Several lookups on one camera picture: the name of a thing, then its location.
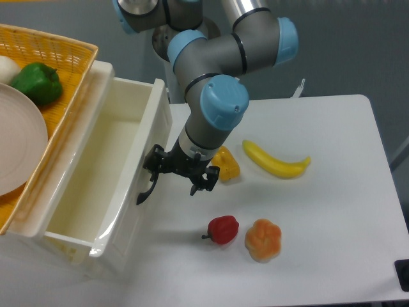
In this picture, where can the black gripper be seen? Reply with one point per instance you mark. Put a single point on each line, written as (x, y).
(177, 161)

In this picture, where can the yellow bell pepper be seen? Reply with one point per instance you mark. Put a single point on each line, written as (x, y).
(228, 166)

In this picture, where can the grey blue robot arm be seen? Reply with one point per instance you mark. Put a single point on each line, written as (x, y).
(207, 70)

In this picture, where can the white drawer cabinet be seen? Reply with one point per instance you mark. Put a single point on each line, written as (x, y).
(25, 235)

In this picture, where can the red bell pepper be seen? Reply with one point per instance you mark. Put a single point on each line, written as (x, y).
(222, 230)

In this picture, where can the yellow banana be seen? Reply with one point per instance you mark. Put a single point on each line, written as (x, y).
(272, 165)

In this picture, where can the orange knotted bread roll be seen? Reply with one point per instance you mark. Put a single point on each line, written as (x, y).
(263, 240)

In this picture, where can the yellow woven basket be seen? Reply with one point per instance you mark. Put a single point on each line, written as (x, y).
(56, 68)

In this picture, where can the beige plate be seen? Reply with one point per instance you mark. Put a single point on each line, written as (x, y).
(24, 138)

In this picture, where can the green bell pepper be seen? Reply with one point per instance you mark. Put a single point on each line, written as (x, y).
(39, 82)

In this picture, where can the white round vegetable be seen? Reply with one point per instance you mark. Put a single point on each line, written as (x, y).
(9, 69)

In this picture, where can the black object at edge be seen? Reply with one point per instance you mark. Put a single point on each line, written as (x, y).
(402, 270)

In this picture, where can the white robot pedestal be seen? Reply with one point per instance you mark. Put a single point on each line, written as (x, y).
(161, 37)

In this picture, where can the white metal bracket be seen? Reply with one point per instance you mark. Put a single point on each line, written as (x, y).
(299, 90)

